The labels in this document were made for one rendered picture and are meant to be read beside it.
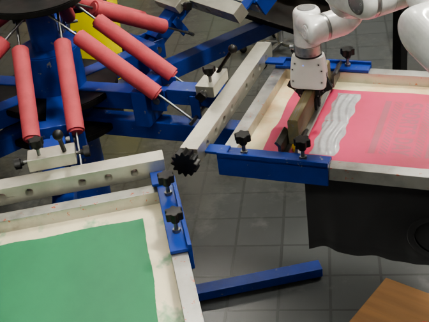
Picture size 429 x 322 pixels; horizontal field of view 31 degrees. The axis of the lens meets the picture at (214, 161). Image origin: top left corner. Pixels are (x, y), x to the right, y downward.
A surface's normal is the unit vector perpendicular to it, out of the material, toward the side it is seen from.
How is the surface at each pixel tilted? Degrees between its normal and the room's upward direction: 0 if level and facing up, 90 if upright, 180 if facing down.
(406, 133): 0
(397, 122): 0
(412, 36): 87
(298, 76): 90
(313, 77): 90
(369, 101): 0
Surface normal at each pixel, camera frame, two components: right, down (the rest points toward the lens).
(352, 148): -0.11, -0.85
